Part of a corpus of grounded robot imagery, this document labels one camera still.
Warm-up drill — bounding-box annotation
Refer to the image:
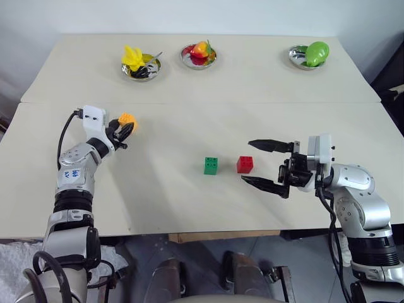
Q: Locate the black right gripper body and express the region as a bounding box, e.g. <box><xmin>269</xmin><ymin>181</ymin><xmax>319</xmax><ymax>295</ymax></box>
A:
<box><xmin>277</xmin><ymin>140</ymin><xmax>318</xmax><ymax>193</ymax></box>

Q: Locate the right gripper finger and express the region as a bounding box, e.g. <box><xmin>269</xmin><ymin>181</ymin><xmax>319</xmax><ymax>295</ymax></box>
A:
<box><xmin>247</xmin><ymin>138</ymin><xmax>294</xmax><ymax>155</ymax></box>
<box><xmin>240</xmin><ymin>175</ymin><xmax>290</xmax><ymax>199</ymax></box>

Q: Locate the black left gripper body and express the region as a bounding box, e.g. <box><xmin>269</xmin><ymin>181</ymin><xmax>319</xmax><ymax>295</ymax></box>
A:
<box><xmin>105</xmin><ymin>125</ymin><xmax>129</xmax><ymax>151</ymax></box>

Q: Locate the orange toy brick cube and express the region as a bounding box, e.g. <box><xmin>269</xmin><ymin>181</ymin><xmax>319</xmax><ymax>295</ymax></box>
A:
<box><xmin>117</xmin><ymin>112</ymin><xmax>140</xmax><ymax>134</ymax></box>

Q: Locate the red toy brick cube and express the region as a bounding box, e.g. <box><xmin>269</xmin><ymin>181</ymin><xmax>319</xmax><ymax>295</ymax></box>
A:
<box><xmin>236</xmin><ymin>155</ymin><xmax>255</xmax><ymax>174</ymax></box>

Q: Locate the green toy brick cube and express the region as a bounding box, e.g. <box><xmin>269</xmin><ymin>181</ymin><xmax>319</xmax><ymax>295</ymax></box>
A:
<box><xmin>203</xmin><ymin>156</ymin><xmax>220</xmax><ymax>175</ymax></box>

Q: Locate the steel bowl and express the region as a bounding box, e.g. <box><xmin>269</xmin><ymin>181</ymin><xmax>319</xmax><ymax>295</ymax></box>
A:
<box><xmin>121</xmin><ymin>52</ymin><xmax>163</xmax><ymax>83</ymax></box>
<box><xmin>288</xmin><ymin>44</ymin><xmax>326</xmax><ymax>71</ymax></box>
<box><xmin>180</xmin><ymin>44</ymin><xmax>218</xmax><ymax>71</ymax></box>

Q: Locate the yellow toy banana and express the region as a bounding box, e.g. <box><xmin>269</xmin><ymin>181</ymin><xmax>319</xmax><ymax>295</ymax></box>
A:
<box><xmin>121</xmin><ymin>44</ymin><xmax>148</xmax><ymax>72</ymax></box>

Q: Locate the brown cardboard strip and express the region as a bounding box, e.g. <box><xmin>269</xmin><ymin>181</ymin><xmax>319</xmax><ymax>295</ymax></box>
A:
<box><xmin>168</xmin><ymin>230</ymin><xmax>282</xmax><ymax>244</ymax></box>

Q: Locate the small metal utensil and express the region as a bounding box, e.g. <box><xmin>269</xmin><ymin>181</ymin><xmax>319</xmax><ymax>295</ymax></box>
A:
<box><xmin>143</xmin><ymin>51</ymin><xmax>163</xmax><ymax>69</ymax></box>

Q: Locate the dark rounded shape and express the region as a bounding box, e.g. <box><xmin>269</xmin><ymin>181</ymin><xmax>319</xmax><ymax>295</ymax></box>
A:
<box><xmin>222</xmin><ymin>250</ymin><xmax>273</xmax><ymax>301</ymax></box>
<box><xmin>150</xmin><ymin>258</ymin><xmax>187</xmax><ymax>303</ymax></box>

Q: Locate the green toy pepper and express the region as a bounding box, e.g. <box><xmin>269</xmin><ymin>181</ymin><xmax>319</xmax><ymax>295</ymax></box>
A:
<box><xmin>305</xmin><ymin>41</ymin><xmax>331</xmax><ymax>68</ymax></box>

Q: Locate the red orange toy pepper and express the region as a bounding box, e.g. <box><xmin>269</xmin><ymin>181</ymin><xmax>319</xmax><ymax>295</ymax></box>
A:
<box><xmin>189</xmin><ymin>39</ymin><xmax>216</xmax><ymax>60</ymax></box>

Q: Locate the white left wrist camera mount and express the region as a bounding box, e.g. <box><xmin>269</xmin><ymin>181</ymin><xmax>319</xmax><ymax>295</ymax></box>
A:
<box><xmin>78</xmin><ymin>105</ymin><xmax>110</xmax><ymax>140</ymax></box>

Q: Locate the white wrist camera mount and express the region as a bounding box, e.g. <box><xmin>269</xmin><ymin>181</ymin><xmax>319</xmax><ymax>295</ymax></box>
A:
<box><xmin>78</xmin><ymin>105</ymin><xmax>110</xmax><ymax>140</ymax></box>
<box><xmin>307</xmin><ymin>133</ymin><xmax>336</xmax><ymax>174</ymax></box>

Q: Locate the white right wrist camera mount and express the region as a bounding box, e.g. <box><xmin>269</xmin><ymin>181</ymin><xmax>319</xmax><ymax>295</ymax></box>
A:
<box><xmin>307</xmin><ymin>133</ymin><xmax>336</xmax><ymax>174</ymax></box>

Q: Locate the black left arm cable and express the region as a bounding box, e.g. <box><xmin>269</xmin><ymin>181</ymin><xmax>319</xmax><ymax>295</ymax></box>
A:
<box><xmin>57</xmin><ymin>108</ymin><xmax>85</xmax><ymax>170</ymax></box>

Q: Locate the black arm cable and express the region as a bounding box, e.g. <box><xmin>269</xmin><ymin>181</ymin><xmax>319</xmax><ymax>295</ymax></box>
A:
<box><xmin>57</xmin><ymin>108</ymin><xmax>85</xmax><ymax>170</ymax></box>
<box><xmin>315</xmin><ymin>185</ymin><xmax>353</xmax><ymax>303</ymax></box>

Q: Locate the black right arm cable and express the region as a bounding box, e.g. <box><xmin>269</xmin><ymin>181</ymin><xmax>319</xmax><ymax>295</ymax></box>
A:
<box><xmin>315</xmin><ymin>185</ymin><xmax>353</xmax><ymax>303</ymax></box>

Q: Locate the dark metal frame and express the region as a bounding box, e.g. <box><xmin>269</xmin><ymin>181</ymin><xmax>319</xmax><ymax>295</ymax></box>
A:
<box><xmin>267</xmin><ymin>265</ymin><xmax>298</xmax><ymax>303</ymax></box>

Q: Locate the black shoulder cable loop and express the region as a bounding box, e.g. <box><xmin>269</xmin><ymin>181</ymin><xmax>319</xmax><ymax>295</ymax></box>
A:
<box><xmin>23</xmin><ymin>250</ymin><xmax>75</xmax><ymax>303</ymax></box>

